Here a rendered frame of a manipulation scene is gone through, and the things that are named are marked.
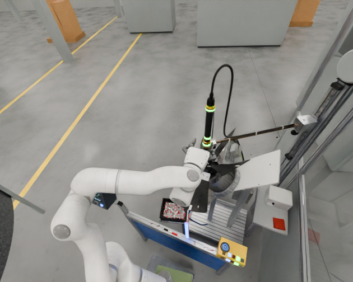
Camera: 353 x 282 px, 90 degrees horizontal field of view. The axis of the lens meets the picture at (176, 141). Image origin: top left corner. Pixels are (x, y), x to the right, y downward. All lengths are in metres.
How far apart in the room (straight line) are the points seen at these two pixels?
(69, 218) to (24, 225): 2.46
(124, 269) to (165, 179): 0.64
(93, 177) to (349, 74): 1.22
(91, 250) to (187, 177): 0.53
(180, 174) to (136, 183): 0.17
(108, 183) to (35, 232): 2.43
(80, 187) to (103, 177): 0.08
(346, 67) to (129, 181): 1.12
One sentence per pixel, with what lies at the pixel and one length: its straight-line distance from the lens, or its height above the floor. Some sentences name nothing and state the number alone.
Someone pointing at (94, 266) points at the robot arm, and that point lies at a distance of 0.99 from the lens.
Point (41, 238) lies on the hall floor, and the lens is 2.99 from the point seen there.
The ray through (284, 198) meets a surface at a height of 0.97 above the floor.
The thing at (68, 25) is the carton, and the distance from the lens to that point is 8.85.
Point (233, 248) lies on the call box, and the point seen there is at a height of 1.07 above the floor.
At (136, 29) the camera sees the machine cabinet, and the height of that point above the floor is 0.14.
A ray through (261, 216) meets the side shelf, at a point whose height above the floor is 0.86.
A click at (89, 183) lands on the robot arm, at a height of 1.77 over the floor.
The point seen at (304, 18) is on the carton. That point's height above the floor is 0.23.
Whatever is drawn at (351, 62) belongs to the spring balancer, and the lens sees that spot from 1.21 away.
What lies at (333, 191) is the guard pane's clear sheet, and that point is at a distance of 1.34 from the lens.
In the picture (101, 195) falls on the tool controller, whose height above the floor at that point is 1.23.
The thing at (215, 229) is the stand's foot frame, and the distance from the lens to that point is 2.33.
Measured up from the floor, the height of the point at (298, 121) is 1.56.
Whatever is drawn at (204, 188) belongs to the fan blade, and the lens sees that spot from 1.26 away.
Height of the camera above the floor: 2.31
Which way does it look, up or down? 48 degrees down
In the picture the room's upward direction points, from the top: 5 degrees counter-clockwise
